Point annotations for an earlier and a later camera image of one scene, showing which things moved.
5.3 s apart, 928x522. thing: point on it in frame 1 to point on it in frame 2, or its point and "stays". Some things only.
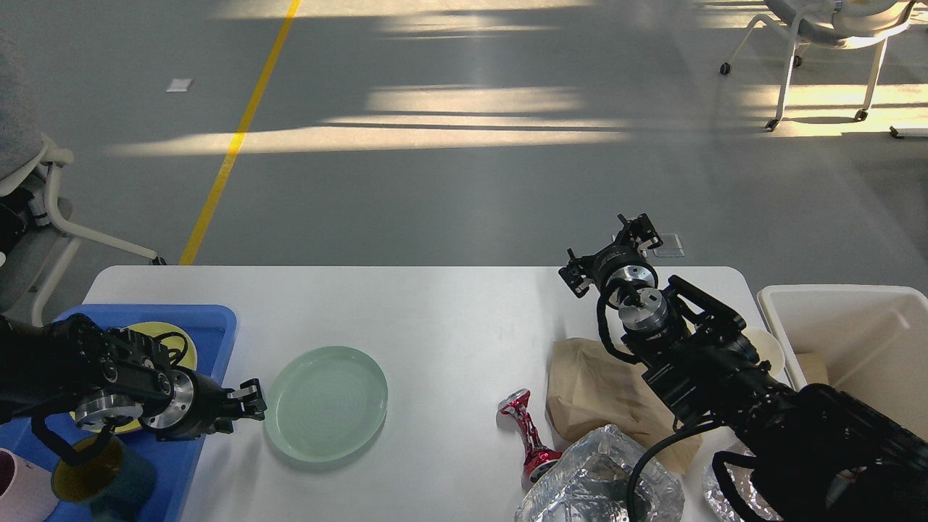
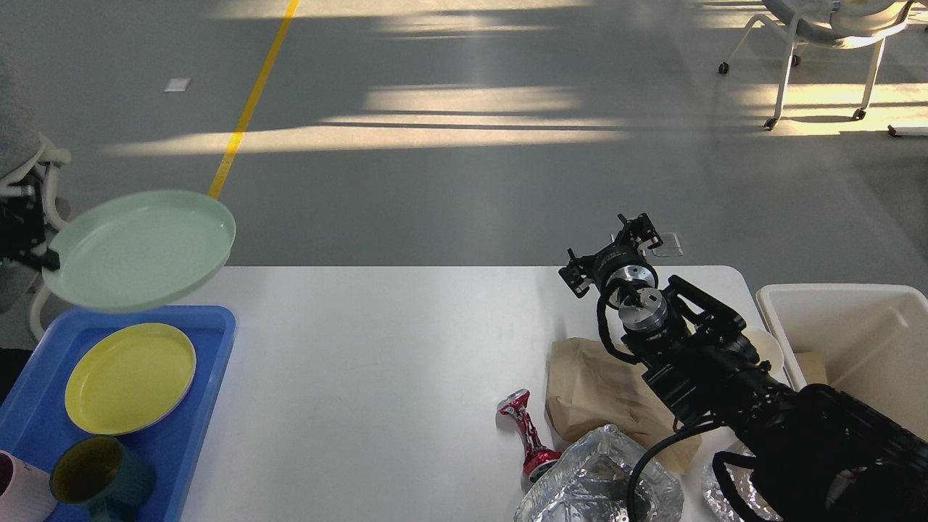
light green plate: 325,403 to 137,250
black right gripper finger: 577,282 stays
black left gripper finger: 252,399 to 49,259
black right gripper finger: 645,230 stays
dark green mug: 117,485 stays
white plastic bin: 871,341 stays
